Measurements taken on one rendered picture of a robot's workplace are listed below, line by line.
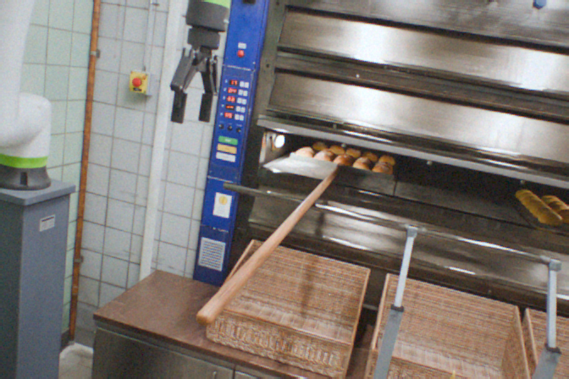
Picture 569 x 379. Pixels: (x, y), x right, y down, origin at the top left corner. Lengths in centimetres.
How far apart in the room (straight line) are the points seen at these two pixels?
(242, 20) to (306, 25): 27
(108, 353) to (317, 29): 157
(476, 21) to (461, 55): 14
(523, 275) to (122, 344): 165
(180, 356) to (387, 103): 131
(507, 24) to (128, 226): 192
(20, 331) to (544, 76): 199
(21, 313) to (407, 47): 165
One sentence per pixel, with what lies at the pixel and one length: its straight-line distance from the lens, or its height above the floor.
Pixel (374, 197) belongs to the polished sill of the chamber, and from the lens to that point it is 217.
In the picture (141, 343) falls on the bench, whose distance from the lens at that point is 209.
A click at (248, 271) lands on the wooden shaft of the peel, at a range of 108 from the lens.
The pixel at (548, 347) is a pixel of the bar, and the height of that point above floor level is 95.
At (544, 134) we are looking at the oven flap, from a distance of 220.
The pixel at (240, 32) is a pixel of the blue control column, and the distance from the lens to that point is 223.
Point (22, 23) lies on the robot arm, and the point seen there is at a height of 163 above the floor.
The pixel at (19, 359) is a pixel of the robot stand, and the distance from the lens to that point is 165.
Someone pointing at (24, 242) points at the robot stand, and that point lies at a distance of 148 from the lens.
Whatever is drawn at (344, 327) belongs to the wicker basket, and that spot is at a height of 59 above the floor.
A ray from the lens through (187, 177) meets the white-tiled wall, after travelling 239.
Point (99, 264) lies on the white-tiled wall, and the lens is 276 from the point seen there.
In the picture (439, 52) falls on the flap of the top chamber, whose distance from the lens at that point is 213.
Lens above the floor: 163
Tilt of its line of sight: 13 degrees down
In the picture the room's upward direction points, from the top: 10 degrees clockwise
